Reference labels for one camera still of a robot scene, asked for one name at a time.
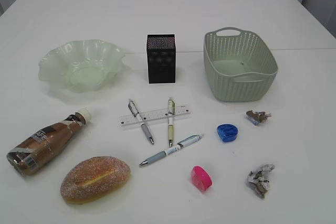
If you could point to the small paper ball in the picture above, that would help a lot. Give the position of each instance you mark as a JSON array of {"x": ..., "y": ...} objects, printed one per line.
[{"x": 257, "y": 117}]

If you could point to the sugared bread roll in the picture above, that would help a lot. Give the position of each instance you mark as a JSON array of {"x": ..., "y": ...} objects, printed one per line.
[{"x": 94, "y": 178}]

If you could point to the green white pen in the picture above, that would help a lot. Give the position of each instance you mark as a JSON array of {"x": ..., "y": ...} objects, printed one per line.
[{"x": 171, "y": 112}]

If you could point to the grey grip pen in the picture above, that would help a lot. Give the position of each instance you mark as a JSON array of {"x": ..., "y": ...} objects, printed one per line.
[{"x": 136, "y": 114}]

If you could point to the blue grey pen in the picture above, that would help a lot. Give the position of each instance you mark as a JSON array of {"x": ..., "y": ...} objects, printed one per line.
[{"x": 180, "y": 145}]

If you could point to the black square pen holder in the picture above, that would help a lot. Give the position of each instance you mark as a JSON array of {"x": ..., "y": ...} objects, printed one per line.
[{"x": 161, "y": 57}]

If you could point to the blue pencil sharpener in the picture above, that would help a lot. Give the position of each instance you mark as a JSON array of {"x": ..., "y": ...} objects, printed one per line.
[{"x": 227, "y": 132}]

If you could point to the green plastic woven basket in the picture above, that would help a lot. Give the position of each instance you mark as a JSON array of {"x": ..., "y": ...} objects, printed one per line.
[{"x": 239, "y": 68}]

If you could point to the pink pencil sharpener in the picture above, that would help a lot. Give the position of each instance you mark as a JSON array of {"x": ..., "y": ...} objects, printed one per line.
[{"x": 200, "y": 178}]

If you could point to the wavy green glass plate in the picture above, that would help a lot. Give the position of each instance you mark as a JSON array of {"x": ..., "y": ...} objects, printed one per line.
[{"x": 81, "y": 65}]

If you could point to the clear plastic ruler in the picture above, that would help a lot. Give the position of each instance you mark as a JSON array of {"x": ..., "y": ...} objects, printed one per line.
[{"x": 154, "y": 115}]

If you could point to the brown coffee drink bottle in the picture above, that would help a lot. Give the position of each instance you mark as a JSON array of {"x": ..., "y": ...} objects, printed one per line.
[{"x": 42, "y": 146}]

